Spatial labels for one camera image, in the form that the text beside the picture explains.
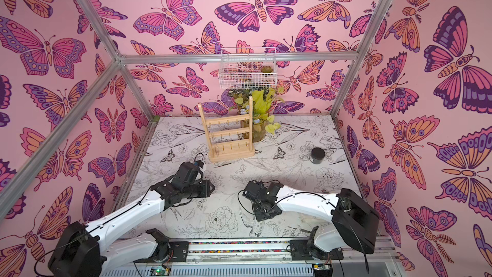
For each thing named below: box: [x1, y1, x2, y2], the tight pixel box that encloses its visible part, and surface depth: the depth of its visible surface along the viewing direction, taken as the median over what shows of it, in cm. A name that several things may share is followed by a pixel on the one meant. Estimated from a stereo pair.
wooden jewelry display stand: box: [197, 96, 255, 163], surface depth 98 cm
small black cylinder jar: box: [309, 146, 326, 165], surface depth 99 cm
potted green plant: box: [227, 86, 285, 143], surface depth 98 cm
